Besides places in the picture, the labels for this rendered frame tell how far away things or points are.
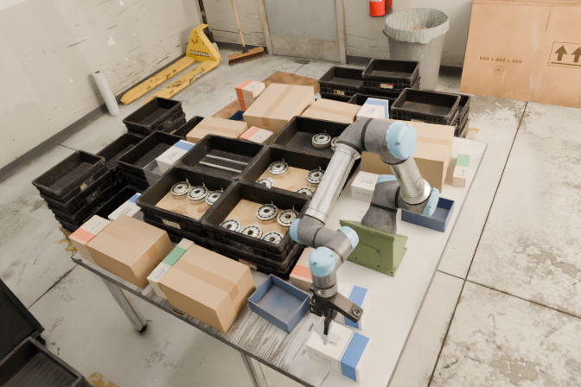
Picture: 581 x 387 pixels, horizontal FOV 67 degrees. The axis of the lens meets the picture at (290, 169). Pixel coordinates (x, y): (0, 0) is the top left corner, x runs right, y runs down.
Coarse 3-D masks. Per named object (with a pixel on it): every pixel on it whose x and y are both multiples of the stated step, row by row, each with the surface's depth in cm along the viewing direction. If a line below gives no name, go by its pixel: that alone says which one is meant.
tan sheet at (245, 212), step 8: (240, 200) 210; (240, 208) 206; (248, 208) 205; (256, 208) 204; (232, 216) 202; (240, 216) 201; (248, 216) 201; (240, 224) 197; (248, 224) 197; (256, 224) 196; (272, 224) 194; (264, 232) 191; (280, 232) 190
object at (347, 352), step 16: (320, 320) 158; (320, 336) 153; (336, 336) 152; (352, 336) 151; (320, 352) 149; (336, 352) 148; (352, 352) 147; (368, 352) 148; (336, 368) 150; (352, 368) 144
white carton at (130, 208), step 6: (132, 198) 230; (126, 204) 227; (132, 204) 226; (120, 210) 224; (126, 210) 223; (132, 210) 222; (138, 210) 222; (108, 216) 221; (114, 216) 221; (132, 216) 219; (138, 216) 223; (144, 222) 227
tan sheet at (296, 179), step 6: (294, 168) 224; (264, 174) 223; (288, 174) 220; (294, 174) 220; (300, 174) 219; (306, 174) 218; (276, 180) 219; (282, 180) 218; (288, 180) 217; (294, 180) 217; (300, 180) 216; (276, 186) 215; (282, 186) 214; (288, 186) 214; (294, 186) 213; (300, 186) 212; (306, 186) 212
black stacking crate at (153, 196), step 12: (168, 180) 221; (180, 180) 228; (192, 180) 223; (204, 180) 217; (216, 180) 212; (156, 192) 216; (168, 192) 223; (144, 216) 211; (156, 216) 204; (168, 216) 200; (192, 228) 196; (204, 228) 193
